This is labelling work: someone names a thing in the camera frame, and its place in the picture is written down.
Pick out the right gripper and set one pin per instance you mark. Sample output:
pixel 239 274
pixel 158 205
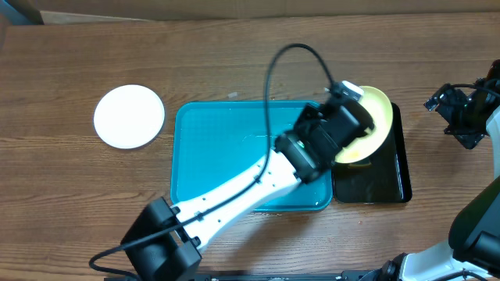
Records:
pixel 455 115

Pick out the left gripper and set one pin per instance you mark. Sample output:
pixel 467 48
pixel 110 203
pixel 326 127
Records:
pixel 305 117

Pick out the yellow plate with stain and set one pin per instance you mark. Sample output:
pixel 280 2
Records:
pixel 378 105

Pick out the white plate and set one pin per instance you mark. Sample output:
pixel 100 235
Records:
pixel 129 116

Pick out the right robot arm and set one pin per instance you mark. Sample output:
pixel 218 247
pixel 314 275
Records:
pixel 472 247

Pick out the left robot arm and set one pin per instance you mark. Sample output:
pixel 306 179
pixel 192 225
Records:
pixel 166 242

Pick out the black rectangular water tray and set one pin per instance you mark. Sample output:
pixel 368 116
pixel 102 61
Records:
pixel 382 178

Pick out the teal plastic tray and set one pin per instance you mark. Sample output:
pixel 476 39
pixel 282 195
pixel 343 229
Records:
pixel 216 140

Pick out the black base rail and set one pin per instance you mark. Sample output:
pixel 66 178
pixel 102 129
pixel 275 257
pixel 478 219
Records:
pixel 348 275

